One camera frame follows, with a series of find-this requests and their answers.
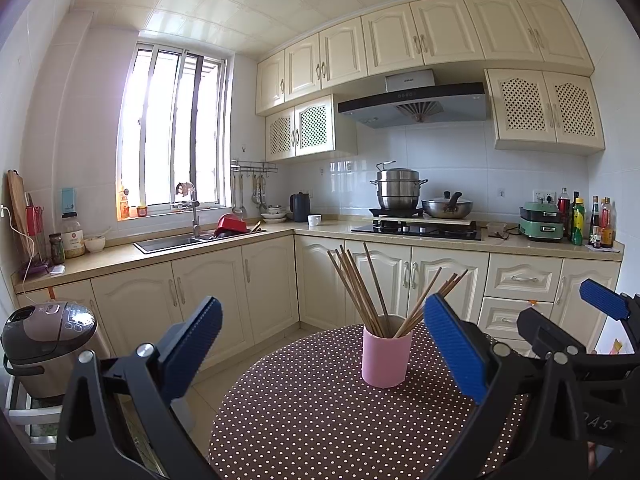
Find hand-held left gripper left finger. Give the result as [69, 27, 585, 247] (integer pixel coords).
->
[55, 296, 223, 480]

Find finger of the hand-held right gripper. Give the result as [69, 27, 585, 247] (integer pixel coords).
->
[516, 306, 601, 367]
[579, 279, 640, 356]

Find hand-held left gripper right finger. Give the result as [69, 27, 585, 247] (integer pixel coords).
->
[424, 293, 588, 480]

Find pink chopstick holder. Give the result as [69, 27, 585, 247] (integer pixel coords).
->
[361, 314, 413, 389]

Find group of wooden chopsticks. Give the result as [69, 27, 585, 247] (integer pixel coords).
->
[327, 241, 468, 339]

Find white appliance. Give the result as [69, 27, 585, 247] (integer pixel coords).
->
[589, 305, 640, 361]

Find cream lower kitchen cabinets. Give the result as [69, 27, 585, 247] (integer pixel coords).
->
[15, 234, 623, 396]

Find cream kitchen cabinets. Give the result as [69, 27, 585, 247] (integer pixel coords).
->
[15, 234, 623, 396]
[255, 0, 607, 162]

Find orange-red sauce bottle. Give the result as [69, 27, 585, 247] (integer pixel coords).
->
[599, 197, 616, 249]

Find dark soy sauce bottle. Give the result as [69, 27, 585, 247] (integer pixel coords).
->
[588, 196, 602, 247]

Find red-labelled dark bottle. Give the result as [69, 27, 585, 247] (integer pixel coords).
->
[556, 187, 572, 238]

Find green electric grill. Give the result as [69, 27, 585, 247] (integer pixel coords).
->
[517, 201, 567, 243]

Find stainless steel sink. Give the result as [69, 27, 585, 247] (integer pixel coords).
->
[133, 230, 266, 255]

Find metal sink faucet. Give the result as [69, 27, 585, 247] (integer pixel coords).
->
[175, 181, 202, 238]

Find brown polka dot tablecloth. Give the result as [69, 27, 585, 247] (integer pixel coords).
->
[207, 322, 531, 480]

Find red basin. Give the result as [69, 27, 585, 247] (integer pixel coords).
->
[214, 212, 249, 240]

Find black gas stove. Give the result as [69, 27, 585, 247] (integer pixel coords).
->
[350, 207, 483, 242]

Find silver rice cooker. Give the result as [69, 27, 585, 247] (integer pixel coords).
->
[0, 301, 98, 398]

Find clear jar with label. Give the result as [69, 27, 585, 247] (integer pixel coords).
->
[62, 212, 86, 259]

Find stainless steel steamer pot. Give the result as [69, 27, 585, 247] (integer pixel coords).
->
[370, 161, 428, 212]

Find white shelf rack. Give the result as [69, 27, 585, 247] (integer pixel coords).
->
[2, 355, 66, 448]

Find black electric kettle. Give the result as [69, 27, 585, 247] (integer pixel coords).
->
[290, 191, 312, 223]

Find beige kitchen countertop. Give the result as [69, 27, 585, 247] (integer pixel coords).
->
[14, 215, 626, 295]

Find red kitchen tool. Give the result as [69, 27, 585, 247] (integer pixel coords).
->
[25, 192, 45, 237]

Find kitchen window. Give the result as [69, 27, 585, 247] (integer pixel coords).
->
[116, 42, 233, 221]

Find wooden cutting board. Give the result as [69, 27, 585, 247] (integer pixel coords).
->
[6, 169, 33, 261]

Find grey range hood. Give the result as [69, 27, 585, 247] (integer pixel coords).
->
[337, 71, 488, 129]

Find cream upper kitchen cabinets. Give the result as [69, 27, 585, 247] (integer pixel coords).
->
[255, 0, 607, 162]

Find metal wok with black handle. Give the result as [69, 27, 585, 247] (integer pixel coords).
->
[421, 191, 474, 220]

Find wall rail with hanging utensils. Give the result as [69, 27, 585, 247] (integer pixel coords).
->
[230, 159, 279, 216]

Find white cable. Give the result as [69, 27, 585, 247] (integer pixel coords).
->
[0, 204, 38, 283]

